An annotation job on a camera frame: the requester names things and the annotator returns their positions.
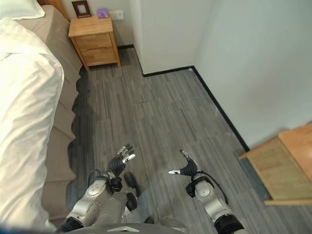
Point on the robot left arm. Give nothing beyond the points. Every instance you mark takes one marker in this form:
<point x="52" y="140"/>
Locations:
<point x="91" y="200"/>

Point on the white pillow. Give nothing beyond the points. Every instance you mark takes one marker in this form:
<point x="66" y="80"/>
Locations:
<point x="20" y="8"/>

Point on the dark framed picture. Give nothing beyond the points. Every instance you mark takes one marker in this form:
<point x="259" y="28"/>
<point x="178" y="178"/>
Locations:
<point x="82" y="9"/>

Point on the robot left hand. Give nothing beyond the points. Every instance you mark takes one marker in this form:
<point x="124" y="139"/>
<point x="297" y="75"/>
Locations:
<point x="117" y="163"/>

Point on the wooden headboard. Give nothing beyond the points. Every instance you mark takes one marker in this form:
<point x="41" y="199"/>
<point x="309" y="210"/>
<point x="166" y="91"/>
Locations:
<point x="54" y="6"/>

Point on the white duvet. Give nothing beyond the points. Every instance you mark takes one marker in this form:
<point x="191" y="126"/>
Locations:
<point x="22" y="114"/>

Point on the purple small box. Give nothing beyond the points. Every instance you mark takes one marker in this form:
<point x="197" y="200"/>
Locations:
<point x="102" y="13"/>

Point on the wooden desk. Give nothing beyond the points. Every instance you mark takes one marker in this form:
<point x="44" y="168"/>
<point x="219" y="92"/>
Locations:
<point x="282" y="168"/>

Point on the white wall socket panel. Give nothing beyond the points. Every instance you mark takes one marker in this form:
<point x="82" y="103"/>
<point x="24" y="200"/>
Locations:
<point x="117" y="14"/>

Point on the robot silver legs and torso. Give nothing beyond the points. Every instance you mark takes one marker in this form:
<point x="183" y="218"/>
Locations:
<point x="129" y="214"/>

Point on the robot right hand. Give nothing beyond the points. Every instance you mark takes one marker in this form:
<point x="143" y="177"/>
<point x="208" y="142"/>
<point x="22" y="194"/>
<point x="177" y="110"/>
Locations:
<point x="189" y="167"/>

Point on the beige bed with skirt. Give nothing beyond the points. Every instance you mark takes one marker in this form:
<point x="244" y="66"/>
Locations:
<point x="62" y="102"/>

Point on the wooden nightstand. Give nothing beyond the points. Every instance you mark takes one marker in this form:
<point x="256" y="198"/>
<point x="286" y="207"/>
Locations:
<point x="95" y="42"/>

